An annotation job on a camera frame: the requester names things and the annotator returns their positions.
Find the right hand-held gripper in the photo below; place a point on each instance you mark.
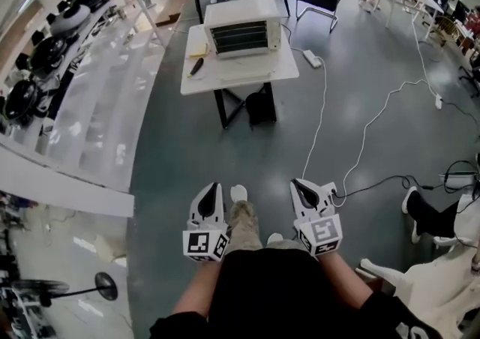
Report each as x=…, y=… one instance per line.
x=322, y=232

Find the white marble table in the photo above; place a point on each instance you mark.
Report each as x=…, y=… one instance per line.
x=285, y=67

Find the person's white shoe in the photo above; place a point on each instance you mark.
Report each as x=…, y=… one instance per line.
x=238, y=193
x=275, y=239

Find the black and white headset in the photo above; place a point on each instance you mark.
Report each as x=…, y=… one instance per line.
x=69, y=18

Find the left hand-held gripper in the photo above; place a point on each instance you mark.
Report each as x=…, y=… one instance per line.
x=204, y=243

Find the white oven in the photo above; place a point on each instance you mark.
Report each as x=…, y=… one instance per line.
x=243, y=11

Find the person's black shirt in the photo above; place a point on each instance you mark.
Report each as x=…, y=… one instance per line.
x=270, y=292

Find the row of black round devices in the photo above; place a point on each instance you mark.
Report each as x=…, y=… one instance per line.
x=22, y=99

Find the wooden platform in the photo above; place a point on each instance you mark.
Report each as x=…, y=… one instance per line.
x=167, y=19

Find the glass oven door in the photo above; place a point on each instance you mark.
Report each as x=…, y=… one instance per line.
x=243, y=67

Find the black floor fan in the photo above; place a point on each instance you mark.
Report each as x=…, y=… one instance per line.
x=107, y=287

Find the person's right forearm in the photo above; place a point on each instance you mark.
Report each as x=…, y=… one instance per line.
x=345, y=281

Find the person's left white shoe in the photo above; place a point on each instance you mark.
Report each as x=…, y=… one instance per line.
x=238, y=193

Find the white shelving rack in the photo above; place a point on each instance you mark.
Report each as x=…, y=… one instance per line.
x=112, y=67

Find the purple eggplant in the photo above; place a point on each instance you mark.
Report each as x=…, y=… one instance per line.
x=197, y=66

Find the black bag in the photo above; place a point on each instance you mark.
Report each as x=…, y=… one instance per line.
x=260, y=108

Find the person's right white shoe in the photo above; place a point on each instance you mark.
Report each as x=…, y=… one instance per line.
x=275, y=239

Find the white power strip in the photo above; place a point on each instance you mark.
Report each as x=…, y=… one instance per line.
x=438, y=101
x=311, y=58
x=333, y=190

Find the white cloth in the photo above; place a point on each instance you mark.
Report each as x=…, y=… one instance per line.
x=431, y=285

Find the clear plate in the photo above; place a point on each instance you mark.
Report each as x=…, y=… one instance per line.
x=193, y=56
x=204, y=73

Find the person's left forearm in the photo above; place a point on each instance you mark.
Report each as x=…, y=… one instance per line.
x=198, y=285

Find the yellow sponge pad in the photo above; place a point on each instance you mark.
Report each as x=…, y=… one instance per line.
x=198, y=50

